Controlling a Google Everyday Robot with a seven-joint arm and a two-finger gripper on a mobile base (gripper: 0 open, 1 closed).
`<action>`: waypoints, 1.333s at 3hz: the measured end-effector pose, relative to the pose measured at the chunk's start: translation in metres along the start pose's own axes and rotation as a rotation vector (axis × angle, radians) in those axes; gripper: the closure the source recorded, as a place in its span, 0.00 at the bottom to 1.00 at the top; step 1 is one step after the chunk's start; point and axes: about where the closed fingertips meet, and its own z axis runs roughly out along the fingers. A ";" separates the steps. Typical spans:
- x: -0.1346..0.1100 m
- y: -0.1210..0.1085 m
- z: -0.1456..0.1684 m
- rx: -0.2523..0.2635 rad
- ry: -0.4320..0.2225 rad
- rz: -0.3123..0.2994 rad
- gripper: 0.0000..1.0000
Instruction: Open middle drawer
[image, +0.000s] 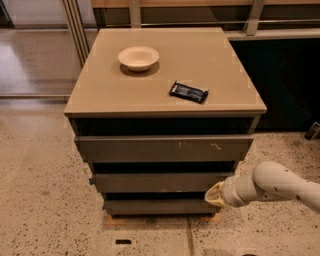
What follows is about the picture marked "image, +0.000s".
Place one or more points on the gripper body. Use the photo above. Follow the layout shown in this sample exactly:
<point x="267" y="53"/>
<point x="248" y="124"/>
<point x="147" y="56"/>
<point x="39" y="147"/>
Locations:
<point x="229" y="194"/>

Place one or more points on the bottom grey drawer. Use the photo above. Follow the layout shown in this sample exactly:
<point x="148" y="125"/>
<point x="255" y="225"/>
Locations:
<point x="159" y="207"/>

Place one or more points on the grey drawer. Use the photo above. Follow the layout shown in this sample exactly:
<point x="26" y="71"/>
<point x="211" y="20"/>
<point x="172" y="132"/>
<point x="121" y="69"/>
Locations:
<point x="189" y="148"/>
<point x="159" y="207"/>
<point x="156" y="182"/>

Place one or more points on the middle grey drawer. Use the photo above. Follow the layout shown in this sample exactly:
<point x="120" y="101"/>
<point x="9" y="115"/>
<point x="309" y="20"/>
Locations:
<point x="156" y="182"/>

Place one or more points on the grey drawer cabinet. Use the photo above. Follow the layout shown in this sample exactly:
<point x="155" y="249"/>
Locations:
<point x="111" y="100"/>

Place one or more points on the top grey drawer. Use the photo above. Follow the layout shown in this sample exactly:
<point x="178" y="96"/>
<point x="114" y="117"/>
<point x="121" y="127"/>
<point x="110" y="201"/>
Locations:
<point x="189" y="148"/>

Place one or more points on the wooden base board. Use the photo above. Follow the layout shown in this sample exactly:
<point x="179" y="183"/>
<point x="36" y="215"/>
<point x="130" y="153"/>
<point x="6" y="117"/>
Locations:
<point x="166" y="220"/>

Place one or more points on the black snack wrapper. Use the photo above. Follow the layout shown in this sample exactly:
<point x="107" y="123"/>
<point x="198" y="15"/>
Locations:
<point x="188" y="93"/>

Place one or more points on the white ceramic bowl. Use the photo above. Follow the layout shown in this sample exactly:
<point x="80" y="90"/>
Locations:
<point x="138" y="58"/>

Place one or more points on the metal railing frame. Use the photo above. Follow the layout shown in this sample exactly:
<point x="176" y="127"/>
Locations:
<point x="287" y="21"/>

